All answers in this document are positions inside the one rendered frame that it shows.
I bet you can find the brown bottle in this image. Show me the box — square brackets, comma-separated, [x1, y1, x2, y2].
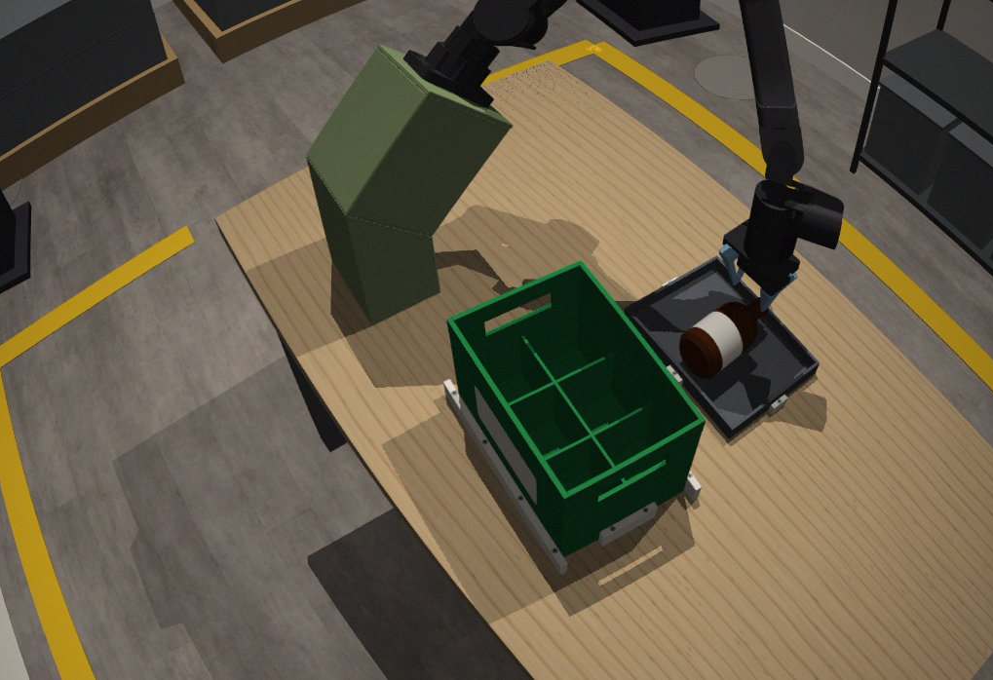
[679, 297, 769, 379]

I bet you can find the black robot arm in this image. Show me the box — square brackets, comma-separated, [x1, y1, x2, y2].
[403, 0, 844, 264]

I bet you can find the green plastic crate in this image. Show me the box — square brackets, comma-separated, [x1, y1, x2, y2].
[446, 260, 706, 557]

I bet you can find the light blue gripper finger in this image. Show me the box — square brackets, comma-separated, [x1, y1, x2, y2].
[719, 244, 744, 285]
[760, 272, 797, 312]

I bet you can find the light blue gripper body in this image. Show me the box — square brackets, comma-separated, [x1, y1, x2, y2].
[723, 217, 800, 296]

